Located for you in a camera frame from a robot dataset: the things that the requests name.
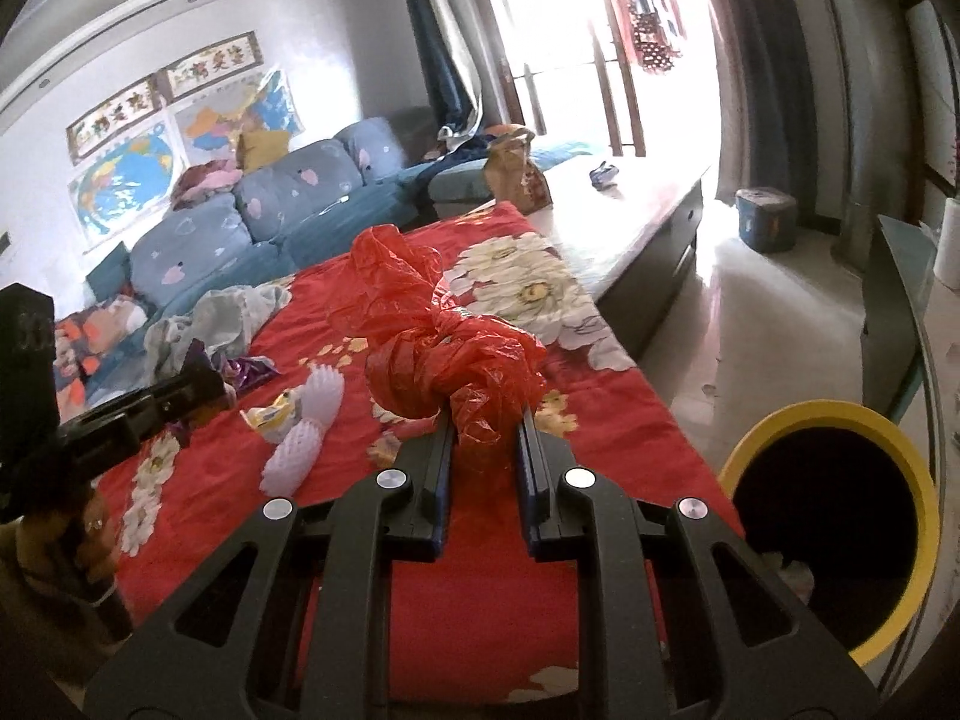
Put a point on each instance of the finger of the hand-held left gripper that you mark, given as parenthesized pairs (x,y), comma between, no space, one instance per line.
(157,401)

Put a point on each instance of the yellow rimmed trash bin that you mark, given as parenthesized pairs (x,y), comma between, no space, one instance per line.
(825,412)

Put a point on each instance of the patterned cushion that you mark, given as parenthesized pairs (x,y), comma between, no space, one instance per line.
(101,337)

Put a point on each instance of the red plastic bag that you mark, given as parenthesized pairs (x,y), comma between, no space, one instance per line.
(420,360)

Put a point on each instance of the grey-green cloth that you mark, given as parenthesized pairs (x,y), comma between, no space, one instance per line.
(202,322)

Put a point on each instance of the blue box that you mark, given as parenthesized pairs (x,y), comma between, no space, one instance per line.
(765,221)

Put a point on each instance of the glass top side table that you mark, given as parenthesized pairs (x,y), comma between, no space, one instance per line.
(896,315)

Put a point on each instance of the yellow snack wrapper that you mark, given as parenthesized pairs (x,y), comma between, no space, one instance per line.
(266,416)

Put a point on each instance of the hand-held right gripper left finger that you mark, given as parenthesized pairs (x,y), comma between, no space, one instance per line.
(441,472)

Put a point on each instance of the pink clothes pile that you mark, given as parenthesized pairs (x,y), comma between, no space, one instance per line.
(206,180)

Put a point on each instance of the white paper roll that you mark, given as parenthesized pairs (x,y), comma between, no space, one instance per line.
(949,240)

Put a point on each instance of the country map poster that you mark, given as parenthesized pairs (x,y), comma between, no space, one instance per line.
(217,124)

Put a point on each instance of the red floral blanket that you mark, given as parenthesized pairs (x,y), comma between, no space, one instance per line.
(637,420)

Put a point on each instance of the framed wall scroll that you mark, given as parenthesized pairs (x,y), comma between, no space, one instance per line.
(214,64)
(112,116)

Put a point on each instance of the dark coffee table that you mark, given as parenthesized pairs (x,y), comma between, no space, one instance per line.
(667,262)

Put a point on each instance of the world map poster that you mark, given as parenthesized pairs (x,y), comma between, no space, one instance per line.
(120,180)

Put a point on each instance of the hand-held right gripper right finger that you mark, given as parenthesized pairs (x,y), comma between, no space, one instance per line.
(534,480)

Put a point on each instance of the purple snack wrapper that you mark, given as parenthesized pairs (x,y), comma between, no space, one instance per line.
(255,371)

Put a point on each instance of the small blue object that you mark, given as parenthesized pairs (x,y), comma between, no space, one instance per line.
(604,176)

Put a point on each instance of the dark blue curtain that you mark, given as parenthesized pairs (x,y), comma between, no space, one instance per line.
(442,37)

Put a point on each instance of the grey curtain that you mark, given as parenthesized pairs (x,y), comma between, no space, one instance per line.
(787,90)

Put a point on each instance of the yellow pillow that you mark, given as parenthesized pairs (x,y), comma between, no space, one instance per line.
(264,150)

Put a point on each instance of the hanging laundry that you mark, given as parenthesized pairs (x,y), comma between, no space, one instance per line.
(652,15)

